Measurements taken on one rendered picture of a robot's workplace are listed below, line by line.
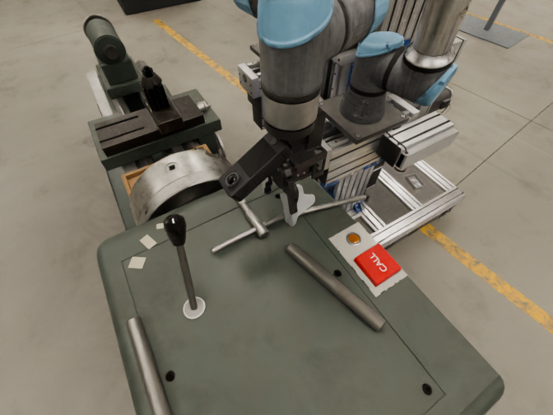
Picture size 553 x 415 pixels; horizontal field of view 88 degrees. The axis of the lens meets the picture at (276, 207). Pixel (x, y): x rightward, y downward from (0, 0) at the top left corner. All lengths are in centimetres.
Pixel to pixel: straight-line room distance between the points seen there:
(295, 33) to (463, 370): 51
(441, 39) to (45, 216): 259
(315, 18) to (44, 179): 282
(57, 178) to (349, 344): 272
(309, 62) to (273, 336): 39
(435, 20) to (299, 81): 50
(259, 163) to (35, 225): 239
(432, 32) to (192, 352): 79
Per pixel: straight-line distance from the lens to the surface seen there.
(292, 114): 37
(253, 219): 56
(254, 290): 52
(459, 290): 218
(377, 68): 90
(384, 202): 206
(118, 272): 60
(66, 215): 263
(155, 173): 76
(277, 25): 32
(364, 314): 50
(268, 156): 41
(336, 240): 57
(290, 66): 33
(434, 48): 83
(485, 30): 544
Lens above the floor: 174
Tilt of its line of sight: 54 degrees down
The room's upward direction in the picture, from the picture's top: straight up
